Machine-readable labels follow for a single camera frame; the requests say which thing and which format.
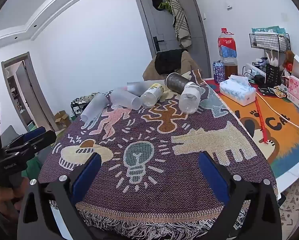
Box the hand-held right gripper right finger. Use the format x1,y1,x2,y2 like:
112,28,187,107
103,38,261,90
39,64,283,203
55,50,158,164
198,151,282,240

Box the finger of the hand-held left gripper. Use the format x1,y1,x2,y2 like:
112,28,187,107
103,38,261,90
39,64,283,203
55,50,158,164
6,126,46,148
3,131,57,158

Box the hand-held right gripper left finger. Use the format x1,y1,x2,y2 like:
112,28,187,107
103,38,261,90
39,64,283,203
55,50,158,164
16,152,102,240

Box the person's left forearm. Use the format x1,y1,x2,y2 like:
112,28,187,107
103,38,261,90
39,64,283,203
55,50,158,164
0,206,19,240

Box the frosted plastic cup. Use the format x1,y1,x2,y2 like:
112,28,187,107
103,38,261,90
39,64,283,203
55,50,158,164
80,93,109,123
126,81,153,97
110,87,142,111

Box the dark patterned cup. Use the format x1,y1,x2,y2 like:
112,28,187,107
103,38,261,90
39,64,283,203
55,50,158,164
166,72,193,95

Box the person's left hand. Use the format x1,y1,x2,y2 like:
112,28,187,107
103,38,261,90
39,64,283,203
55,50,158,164
0,181,23,220

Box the green cloth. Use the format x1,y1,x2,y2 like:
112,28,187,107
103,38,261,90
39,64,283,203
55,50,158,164
21,152,43,181

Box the cardboard box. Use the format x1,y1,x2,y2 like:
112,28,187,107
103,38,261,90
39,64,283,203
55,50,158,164
54,110,71,131

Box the printed woven blanket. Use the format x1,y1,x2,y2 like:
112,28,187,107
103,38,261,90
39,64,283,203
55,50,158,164
38,70,279,239

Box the shoe rack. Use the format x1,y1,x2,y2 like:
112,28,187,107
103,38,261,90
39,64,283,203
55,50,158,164
70,92,100,118

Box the red strip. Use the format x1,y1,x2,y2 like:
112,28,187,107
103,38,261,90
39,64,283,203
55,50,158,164
255,96,270,145

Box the orange cat mat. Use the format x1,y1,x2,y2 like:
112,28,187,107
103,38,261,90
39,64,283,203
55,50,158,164
205,78,299,178

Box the clear bottle with white label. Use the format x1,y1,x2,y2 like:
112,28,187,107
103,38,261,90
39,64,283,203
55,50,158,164
179,81,202,114

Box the beige patterned cloth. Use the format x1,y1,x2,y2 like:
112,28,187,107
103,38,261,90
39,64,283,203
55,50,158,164
277,177,299,231

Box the white tissue pack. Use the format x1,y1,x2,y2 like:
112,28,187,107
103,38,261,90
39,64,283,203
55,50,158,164
219,75,256,106

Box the clear bottle with yellow label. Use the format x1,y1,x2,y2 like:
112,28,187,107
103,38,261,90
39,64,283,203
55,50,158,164
140,83,166,109

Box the blue drink can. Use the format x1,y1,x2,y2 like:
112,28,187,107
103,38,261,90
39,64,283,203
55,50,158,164
212,60,226,84

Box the white power strip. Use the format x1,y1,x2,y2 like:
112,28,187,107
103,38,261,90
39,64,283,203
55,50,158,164
244,63,266,77

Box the brown chair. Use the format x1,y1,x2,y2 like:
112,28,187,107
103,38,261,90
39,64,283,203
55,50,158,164
142,50,203,83

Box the black mesh utensil holder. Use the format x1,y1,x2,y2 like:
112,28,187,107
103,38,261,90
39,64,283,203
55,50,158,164
265,63,283,85

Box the pink flowered box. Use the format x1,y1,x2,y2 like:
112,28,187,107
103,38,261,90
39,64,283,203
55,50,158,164
288,75,299,106

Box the black garment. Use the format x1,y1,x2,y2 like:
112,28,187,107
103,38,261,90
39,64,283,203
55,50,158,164
154,49,183,75

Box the large oil bottle red label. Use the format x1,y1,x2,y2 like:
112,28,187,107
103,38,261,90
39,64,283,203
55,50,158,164
217,28,238,77

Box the white plastic cutlery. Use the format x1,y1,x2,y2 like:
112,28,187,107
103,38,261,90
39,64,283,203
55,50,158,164
265,50,280,67

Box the brown plush toy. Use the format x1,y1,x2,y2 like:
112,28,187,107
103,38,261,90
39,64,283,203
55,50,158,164
284,50,295,71

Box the teal packets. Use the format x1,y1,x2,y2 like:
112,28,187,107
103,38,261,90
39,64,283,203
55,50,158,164
251,26,289,40

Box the plaid scarf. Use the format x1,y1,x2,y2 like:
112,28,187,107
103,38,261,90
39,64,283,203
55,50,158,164
166,0,192,48

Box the grey door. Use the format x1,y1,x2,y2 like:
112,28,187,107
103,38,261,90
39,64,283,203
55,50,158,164
132,0,212,79

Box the green plush pendant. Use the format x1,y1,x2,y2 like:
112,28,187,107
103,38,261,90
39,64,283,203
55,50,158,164
159,1,173,13

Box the grey doorway frame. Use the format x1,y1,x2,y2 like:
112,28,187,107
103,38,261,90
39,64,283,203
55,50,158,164
1,52,53,133

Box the white cable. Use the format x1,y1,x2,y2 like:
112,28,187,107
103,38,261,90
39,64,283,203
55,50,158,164
243,72,299,137

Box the black door handle lock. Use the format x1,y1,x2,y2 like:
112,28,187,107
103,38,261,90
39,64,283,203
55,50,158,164
153,36,165,52

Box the black wire basket rack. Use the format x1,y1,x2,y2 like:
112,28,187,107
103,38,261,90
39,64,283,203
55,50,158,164
249,32,291,73

